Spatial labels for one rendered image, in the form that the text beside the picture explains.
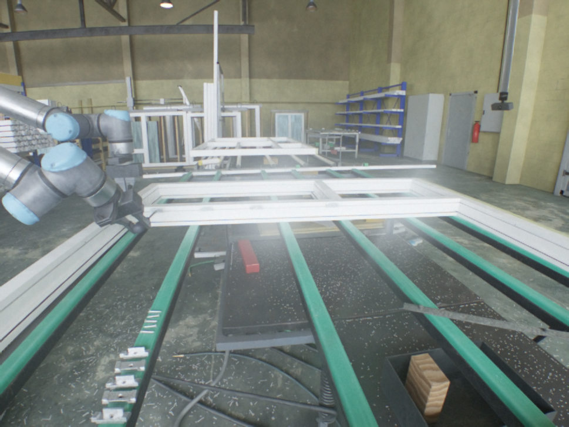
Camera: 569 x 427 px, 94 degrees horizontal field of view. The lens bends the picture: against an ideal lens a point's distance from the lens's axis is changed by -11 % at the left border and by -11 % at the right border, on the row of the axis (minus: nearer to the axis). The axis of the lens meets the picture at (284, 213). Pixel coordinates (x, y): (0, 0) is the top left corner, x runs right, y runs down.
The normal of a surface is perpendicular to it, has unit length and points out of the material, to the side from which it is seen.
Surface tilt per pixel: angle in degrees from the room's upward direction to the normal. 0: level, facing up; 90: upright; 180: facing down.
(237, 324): 0
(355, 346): 0
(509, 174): 90
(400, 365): 90
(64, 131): 92
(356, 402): 0
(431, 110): 90
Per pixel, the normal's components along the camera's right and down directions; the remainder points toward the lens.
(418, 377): -0.99, 0.04
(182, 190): 0.11, 0.30
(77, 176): 0.65, 0.56
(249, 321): 0.00, -0.95
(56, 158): -0.13, -0.59
